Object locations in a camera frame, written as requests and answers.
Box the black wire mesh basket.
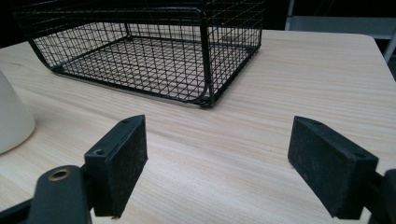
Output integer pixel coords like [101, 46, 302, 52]
[12, 0, 265, 109]

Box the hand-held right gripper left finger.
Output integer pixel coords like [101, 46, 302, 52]
[83, 114, 149, 218]

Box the white cup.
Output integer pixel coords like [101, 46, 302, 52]
[0, 70, 36, 156]

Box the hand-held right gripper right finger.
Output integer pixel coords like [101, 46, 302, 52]
[287, 115, 380, 220]

